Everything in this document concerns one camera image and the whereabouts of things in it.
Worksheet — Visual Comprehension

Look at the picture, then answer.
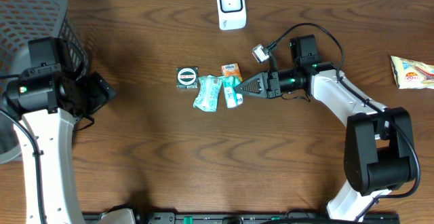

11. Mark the grey plastic mesh basket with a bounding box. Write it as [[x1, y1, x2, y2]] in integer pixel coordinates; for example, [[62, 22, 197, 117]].
[[0, 0, 90, 166]]

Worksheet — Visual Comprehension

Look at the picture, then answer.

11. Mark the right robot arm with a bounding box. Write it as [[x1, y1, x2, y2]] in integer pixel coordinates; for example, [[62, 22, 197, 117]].
[[235, 62, 420, 221]]

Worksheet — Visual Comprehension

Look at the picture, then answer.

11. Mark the white blue snack bag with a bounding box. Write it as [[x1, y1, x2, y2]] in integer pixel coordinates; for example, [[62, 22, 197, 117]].
[[390, 56, 433, 89]]

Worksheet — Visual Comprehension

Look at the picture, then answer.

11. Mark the round white red lid cup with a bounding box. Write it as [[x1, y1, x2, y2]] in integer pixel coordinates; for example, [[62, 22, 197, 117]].
[[176, 67, 198, 89]]

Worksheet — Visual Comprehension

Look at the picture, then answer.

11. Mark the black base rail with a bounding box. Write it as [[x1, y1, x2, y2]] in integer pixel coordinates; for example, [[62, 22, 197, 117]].
[[83, 211, 401, 224]]

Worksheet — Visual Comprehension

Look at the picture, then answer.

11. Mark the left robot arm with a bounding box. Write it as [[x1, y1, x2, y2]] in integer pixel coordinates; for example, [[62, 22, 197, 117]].
[[5, 64, 115, 223]]

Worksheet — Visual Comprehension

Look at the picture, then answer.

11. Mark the white barcode scanner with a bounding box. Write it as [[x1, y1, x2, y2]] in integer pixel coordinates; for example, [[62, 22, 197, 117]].
[[216, 0, 247, 31]]

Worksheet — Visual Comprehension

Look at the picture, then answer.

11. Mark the orange snack packet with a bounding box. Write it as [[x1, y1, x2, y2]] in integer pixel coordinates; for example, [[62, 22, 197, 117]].
[[221, 63, 243, 81]]

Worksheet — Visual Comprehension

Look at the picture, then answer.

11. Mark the small teal white packet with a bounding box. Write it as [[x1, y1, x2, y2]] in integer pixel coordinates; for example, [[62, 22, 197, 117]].
[[223, 76, 243, 109]]

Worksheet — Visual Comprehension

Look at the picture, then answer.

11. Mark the green snack packet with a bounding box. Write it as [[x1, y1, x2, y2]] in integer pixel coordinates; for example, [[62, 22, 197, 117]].
[[193, 75, 223, 112]]

